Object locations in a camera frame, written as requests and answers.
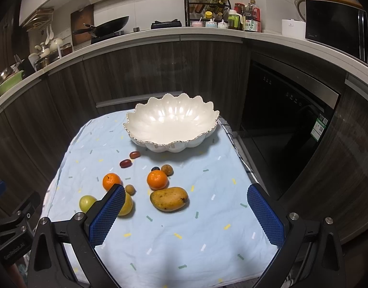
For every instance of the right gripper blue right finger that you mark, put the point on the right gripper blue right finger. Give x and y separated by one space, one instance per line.
281 231

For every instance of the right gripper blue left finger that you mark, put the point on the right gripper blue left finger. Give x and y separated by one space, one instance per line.
88 230

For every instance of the green apple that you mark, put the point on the green apple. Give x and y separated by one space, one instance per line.
86 202

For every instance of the large yellow citrus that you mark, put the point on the large yellow citrus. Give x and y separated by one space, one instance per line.
128 205

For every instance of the orange mandarin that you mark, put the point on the orange mandarin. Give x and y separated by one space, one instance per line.
111 179
157 180

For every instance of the brown longan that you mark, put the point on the brown longan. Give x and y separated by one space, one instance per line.
167 169
130 190

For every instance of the green bowl with dishes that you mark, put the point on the green bowl with dishes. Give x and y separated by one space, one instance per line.
8 79

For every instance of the built-in black dishwasher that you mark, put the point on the built-in black dishwasher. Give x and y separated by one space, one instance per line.
286 114

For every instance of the white scalloped ceramic bowl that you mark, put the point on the white scalloped ceramic bowl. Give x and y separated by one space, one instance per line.
171 123

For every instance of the white teapot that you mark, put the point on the white teapot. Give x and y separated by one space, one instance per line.
55 44

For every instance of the wooden cutting board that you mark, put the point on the wooden cutting board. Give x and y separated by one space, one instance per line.
78 20

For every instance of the black wok pan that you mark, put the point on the black wok pan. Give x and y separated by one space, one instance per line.
97 31

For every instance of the black microwave oven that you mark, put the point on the black microwave oven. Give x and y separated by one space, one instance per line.
339 26

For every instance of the green oil jug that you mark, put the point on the green oil jug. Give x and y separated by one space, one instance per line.
234 20

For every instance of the white electric kettle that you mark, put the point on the white electric kettle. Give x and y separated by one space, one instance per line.
300 6

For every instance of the yellow cap jar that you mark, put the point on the yellow cap jar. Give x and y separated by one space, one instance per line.
208 15

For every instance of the black spice rack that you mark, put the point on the black spice rack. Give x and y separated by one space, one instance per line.
195 10

